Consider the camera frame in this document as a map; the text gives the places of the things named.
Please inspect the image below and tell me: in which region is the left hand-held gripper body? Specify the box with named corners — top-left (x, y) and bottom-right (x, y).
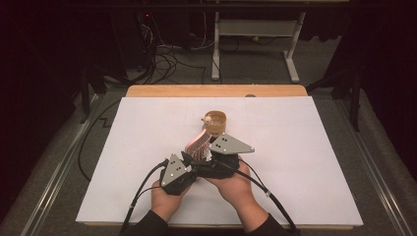
top-left (159, 152), bottom-right (198, 197)

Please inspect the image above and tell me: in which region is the white metal table frame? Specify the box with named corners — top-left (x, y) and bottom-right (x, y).
top-left (210, 11), bottom-right (308, 84)

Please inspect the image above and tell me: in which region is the person's left hand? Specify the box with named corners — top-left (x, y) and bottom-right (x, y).
top-left (150, 182), bottom-right (193, 224)

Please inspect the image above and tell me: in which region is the black metal stand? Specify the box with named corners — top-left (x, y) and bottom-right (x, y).
top-left (306, 65), bottom-right (362, 133)
top-left (80, 63), bottom-right (108, 125)

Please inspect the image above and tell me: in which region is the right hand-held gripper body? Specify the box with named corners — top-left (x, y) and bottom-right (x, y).
top-left (199, 132), bottom-right (256, 180)

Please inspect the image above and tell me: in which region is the long black floor cable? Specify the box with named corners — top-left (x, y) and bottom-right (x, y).
top-left (77, 97), bottom-right (123, 183)

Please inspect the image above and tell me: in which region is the black computer with red light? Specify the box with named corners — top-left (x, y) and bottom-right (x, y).
top-left (109, 9), bottom-right (155, 73)

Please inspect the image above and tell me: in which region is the tangle of floor cables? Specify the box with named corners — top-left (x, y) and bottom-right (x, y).
top-left (139, 13), bottom-right (217, 86)

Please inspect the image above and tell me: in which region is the aluminium floor rail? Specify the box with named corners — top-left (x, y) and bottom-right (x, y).
top-left (333, 97), bottom-right (415, 236)
top-left (19, 92), bottom-right (100, 236)

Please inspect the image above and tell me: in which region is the person's right hand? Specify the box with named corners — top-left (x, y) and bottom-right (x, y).
top-left (204, 158), bottom-right (269, 231)

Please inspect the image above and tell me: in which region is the round wooden cup with figurine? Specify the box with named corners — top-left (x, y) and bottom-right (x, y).
top-left (201, 110), bottom-right (228, 138)

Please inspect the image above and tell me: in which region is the pink hair brush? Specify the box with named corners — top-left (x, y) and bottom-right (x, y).
top-left (184, 128), bottom-right (214, 162)

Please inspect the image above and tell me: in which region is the white paper sheet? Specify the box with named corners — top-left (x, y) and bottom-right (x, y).
top-left (76, 95), bottom-right (364, 227)

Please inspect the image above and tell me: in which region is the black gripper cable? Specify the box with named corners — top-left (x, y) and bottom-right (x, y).
top-left (214, 158), bottom-right (301, 236)
top-left (119, 158), bottom-right (170, 236)

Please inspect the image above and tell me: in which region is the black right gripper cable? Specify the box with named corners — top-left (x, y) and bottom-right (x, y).
top-left (214, 158), bottom-right (301, 236)

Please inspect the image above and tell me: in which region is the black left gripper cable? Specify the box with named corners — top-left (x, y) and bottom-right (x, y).
top-left (119, 158), bottom-right (170, 236)

